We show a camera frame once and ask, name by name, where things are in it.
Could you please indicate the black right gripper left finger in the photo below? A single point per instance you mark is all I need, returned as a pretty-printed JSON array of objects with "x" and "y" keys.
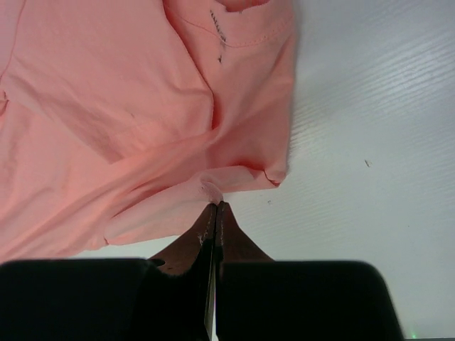
[{"x": 165, "y": 297}]

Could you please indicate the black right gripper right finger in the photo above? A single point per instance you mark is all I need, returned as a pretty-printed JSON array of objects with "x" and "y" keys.
[{"x": 258, "y": 298}]

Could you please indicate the salmon orange t-shirt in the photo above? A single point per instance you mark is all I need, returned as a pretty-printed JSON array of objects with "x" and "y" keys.
[{"x": 122, "y": 120}]

